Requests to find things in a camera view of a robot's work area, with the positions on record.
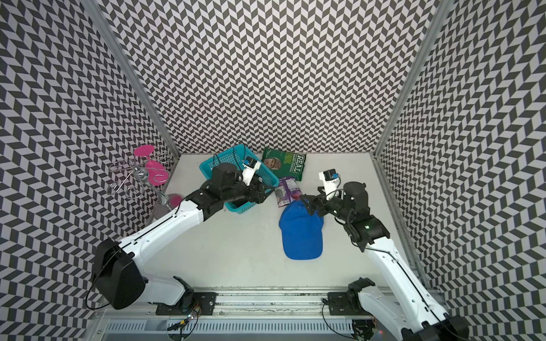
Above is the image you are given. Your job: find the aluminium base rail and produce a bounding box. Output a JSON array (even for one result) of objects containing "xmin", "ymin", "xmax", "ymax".
[{"xmin": 83, "ymin": 288, "xmax": 396, "ymax": 340}]

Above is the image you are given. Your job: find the purple snack packet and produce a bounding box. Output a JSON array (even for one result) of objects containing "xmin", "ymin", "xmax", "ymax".
[{"xmin": 274, "ymin": 177, "xmax": 302, "ymax": 207}]

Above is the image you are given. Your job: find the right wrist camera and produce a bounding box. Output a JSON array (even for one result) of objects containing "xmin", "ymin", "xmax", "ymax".
[{"xmin": 318, "ymin": 169, "xmax": 341, "ymax": 200}]

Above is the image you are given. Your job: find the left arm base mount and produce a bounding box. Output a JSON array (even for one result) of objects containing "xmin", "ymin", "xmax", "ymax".
[{"xmin": 156, "ymin": 276, "xmax": 218, "ymax": 316}]

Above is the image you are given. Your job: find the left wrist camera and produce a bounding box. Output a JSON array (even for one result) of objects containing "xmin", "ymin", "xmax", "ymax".
[{"xmin": 243, "ymin": 156, "xmax": 262, "ymax": 186}]

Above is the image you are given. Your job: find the teal plastic basket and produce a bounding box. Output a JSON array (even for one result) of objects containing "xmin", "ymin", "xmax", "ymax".
[{"xmin": 199, "ymin": 144, "xmax": 280, "ymax": 214}]

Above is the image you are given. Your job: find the green crisps bag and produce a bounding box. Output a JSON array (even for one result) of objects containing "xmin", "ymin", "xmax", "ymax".
[{"xmin": 262, "ymin": 148, "xmax": 307, "ymax": 181}]

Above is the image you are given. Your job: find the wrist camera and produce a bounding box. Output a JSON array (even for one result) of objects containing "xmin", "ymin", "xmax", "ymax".
[
  {"xmin": 243, "ymin": 156, "xmax": 262, "ymax": 186},
  {"xmin": 318, "ymin": 169, "xmax": 341, "ymax": 200}
]

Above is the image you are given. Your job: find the pink metal cup stand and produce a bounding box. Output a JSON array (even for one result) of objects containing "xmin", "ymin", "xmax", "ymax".
[{"xmin": 106, "ymin": 144, "xmax": 184, "ymax": 220}]

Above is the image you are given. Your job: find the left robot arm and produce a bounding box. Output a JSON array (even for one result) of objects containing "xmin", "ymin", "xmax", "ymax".
[{"xmin": 91, "ymin": 158, "xmax": 274, "ymax": 312}]

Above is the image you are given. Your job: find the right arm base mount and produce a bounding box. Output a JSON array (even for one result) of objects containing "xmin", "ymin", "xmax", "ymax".
[{"xmin": 326, "ymin": 278, "xmax": 375, "ymax": 316}]

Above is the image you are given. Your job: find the blue baseball cap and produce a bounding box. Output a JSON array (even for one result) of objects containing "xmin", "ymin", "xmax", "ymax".
[{"xmin": 279, "ymin": 200, "xmax": 324, "ymax": 261}]

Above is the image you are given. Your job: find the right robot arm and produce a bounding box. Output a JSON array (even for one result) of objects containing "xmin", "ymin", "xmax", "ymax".
[{"xmin": 301, "ymin": 181, "xmax": 469, "ymax": 340}]

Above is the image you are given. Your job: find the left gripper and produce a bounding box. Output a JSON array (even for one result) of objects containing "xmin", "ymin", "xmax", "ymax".
[{"xmin": 222, "ymin": 174, "xmax": 273, "ymax": 203}]

